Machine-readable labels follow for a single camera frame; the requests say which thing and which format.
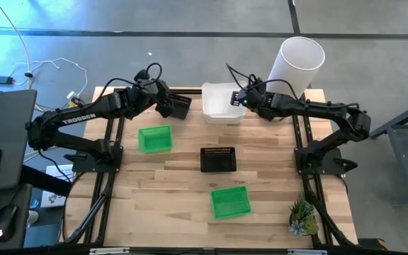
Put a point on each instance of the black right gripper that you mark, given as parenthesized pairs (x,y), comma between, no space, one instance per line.
(251,99)

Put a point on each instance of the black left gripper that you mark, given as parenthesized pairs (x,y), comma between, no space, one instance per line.
(158,93)

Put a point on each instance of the black plastic slotted basket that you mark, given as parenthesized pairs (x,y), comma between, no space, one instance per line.
(218,161)
(182,106)

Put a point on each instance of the white plastic bin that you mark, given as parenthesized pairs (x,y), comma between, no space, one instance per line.
(221,99)
(225,121)

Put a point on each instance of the green plastic slotted basket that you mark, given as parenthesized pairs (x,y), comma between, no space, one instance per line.
(154,140)
(230,202)

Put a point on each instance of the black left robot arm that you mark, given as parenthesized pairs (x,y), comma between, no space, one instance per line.
(80,118)

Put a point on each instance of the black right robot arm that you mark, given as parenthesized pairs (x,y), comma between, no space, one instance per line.
(317,108)

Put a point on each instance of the tall white cylinder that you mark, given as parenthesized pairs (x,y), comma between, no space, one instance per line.
(289,71)

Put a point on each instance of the white power adapter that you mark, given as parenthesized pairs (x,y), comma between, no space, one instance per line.
(73,95)

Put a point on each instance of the potted succulent plant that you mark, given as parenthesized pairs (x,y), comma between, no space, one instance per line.
(301,216)

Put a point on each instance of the white cardboard box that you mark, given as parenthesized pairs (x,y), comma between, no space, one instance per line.
(53,200)

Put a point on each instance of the grey desk top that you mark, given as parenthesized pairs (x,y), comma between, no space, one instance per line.
(5,124)

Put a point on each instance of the white paper cup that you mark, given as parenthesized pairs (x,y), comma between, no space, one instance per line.
(33,216)

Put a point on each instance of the dark desk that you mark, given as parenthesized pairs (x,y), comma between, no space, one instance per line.
(20,198)

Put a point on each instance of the black computer mouse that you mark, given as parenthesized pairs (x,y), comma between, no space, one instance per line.
(7,219)

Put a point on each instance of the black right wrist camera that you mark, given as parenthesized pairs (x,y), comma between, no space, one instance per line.
(257,82)

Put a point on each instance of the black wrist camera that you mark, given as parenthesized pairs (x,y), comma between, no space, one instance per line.
(257,82)
(142,75)

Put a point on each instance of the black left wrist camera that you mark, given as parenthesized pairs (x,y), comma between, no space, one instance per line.
(142,75)

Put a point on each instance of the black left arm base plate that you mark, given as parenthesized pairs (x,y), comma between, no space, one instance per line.
(83,164)

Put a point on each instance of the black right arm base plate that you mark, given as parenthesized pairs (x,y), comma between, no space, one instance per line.
(331,166)

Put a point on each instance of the silver metal bracket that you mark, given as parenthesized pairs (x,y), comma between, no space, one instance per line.
(306,251)
(108,251)

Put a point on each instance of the grey metal desk frame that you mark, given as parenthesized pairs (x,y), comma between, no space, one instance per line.
(402,141)

